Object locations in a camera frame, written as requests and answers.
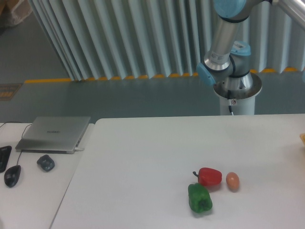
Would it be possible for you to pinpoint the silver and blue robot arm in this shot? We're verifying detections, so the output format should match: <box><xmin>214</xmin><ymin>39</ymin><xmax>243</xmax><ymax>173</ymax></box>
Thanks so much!
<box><xmin>196</xmin><ymin>0</ymin><xmax>305</xmax><ymax>85</ymax></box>

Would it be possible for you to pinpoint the white laptop plug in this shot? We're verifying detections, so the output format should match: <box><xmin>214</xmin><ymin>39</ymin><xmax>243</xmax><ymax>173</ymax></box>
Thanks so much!
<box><xmin>74</xmin><ymin>147</ymin><xmax>84</xmax><ymax>152</ymax></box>

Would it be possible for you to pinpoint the red bell pepper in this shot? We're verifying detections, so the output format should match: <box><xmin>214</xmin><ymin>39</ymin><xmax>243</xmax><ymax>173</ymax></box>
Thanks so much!
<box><xmin>193</xmin><ymin>167</ymin><xmax>222</xmax><ymax>187</ymax></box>

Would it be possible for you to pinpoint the white folding partition screen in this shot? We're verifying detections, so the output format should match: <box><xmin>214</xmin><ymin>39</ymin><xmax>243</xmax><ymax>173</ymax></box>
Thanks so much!
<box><xmin>30</xmin><ymin>0</ymin><xmax>305</xmax><ymax>81</ymax></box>

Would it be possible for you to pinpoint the silver closed laptop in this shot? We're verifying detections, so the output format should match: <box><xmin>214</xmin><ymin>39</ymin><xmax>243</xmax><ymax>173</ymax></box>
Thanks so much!
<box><xmin>15</xmin><ymin>116</ymin><xmax>91</xmax><ymax>154</ymax></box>

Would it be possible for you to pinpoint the green bell pepper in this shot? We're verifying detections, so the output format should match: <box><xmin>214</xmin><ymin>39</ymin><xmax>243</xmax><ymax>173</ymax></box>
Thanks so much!
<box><xmin>188</xmin><ymin>183</ymin><xmax>213</xmax><ymax>213</ymax></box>

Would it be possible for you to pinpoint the brown egg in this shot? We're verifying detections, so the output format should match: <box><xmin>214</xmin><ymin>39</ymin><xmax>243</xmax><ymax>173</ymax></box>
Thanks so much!
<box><xmin>226</xmin><ymin>172</ymin><xmax>240</xmax><ymax>191</ymax></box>

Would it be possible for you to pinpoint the dark earbuds case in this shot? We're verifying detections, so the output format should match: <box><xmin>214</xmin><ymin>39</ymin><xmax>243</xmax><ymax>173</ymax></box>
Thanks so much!
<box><xmin>37</xmin><ymin>155</ymin><xmax>55</xmax><ymax>172</ymax></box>

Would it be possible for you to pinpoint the black keyboard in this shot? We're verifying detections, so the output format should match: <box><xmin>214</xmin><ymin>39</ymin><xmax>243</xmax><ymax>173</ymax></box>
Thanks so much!
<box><xmin>0</xmin><ymin>146</ymin><xmax>12</xmax><ymax>173</ymax></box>

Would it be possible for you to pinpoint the black computer mouse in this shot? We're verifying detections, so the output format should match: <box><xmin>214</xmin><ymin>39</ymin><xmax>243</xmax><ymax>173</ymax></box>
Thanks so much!
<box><xmin>4</xmin><ymin>165</ymin><xmax>21</xmax><ymax>188</ymax></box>

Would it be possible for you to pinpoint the cardboard box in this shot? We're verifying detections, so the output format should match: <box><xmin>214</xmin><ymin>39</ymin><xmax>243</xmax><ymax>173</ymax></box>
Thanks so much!
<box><xmin>0</xmin><ymin>0</ymin><xmax>32</xmax><ymax>28</ymax></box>

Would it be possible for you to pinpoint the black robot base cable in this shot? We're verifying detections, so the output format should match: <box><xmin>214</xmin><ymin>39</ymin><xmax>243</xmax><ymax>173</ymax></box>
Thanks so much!
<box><xmin>226</xmin><ymin>89</ymin><xmax>234</xmax><ymax>116</ymax></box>

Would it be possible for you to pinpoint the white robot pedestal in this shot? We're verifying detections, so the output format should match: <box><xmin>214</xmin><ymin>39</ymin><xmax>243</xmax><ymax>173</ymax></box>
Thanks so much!
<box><xmin>213</xmin><ymin>73</ymin><xmax>262</xmax><ymax>115</ymax></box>

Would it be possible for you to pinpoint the black mouse cable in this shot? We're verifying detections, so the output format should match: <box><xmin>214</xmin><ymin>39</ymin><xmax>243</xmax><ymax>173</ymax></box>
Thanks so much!
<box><xmin>0</xmin><ymin>121</ymin><xmax>33</xmax><ymax>167</ymax></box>

